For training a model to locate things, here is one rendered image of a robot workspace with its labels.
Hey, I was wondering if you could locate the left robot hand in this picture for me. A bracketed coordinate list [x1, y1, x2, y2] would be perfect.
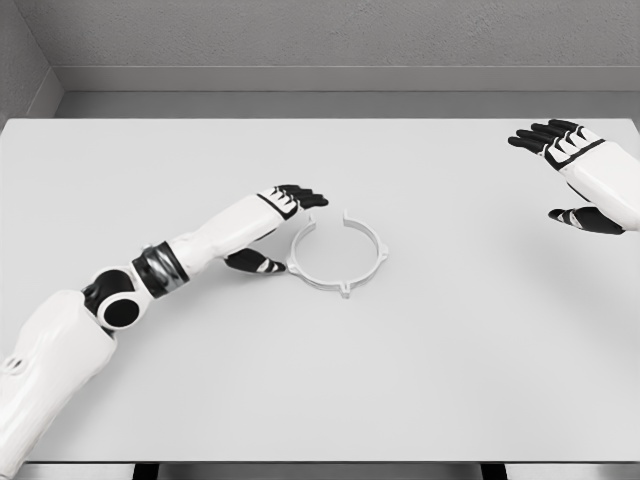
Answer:
[212, 183, 330, 276]

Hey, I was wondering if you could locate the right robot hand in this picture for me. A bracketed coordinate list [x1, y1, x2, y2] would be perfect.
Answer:
[507, 118, 640, 236]

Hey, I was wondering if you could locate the white open pipe clamp ring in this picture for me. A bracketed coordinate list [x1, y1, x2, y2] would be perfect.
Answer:
[287, 209, 391, 301]

